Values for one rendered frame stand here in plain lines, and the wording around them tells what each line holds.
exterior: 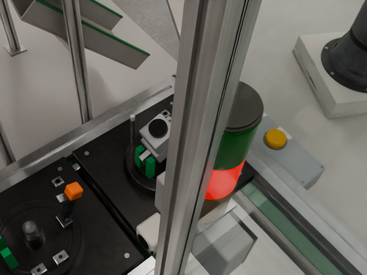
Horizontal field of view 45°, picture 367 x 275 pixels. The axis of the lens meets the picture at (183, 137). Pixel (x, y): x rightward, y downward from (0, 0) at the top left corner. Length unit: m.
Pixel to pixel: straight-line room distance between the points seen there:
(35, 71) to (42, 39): 0.11
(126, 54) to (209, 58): 0.65
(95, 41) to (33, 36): 0.40
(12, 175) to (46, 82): 0.32
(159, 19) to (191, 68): 2.32
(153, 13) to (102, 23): 1.64
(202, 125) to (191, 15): 0.08
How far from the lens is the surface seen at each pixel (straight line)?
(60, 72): 1.11
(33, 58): 1.16
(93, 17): 0.97
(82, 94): 0.86
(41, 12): 0.75
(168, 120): 0.74
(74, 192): 0.67
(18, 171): 0.85
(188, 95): 0.28
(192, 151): 0.31
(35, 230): 0.70
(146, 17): 2.59
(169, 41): 2.45
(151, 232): 0.73
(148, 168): 0.75
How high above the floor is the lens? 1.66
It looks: 54 degrees down
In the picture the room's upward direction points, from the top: 9 degrees clockwise
